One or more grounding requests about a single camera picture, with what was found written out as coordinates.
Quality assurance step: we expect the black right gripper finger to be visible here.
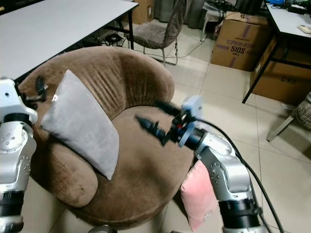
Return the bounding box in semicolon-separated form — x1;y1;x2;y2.
135;116;168;145
155;100;183;118

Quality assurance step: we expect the pink pillow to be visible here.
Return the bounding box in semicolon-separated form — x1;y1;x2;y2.
180;159;219;232

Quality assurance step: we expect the brown round sofa chair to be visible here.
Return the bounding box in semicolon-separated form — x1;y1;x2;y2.
16;46;195;230

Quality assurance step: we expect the large white table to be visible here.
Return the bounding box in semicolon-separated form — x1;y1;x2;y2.
0;0;139;83

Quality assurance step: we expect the brown fabric metal-leg chair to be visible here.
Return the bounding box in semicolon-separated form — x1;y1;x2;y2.
134;0;190;66

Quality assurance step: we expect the purple-print cardboard box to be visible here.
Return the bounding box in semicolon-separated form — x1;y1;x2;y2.
210;12;275;72

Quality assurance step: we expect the small brown cardboard box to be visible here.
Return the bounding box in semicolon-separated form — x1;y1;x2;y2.
132;0;155;25

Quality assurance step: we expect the grey curtain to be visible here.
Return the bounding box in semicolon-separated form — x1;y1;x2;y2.
153;0;207;27

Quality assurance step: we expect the grey robot leg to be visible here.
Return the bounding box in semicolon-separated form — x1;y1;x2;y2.
87;224;117;233

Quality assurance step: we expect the plain brown cardboard box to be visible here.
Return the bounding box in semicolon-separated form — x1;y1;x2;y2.
250;39;311;105

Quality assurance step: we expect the small white desk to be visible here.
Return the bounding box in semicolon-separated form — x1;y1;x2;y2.
242;0;311;103

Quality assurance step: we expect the small cream round item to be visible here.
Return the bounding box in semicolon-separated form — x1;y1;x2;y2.
296;24;311;34

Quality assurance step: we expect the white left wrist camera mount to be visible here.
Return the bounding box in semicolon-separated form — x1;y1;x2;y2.
0;78;38;123

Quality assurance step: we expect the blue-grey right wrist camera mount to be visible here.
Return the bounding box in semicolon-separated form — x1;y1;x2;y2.
179;95;205;148

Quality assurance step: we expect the black floor cable bundle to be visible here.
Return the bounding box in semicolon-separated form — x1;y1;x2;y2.
100;32;125;48

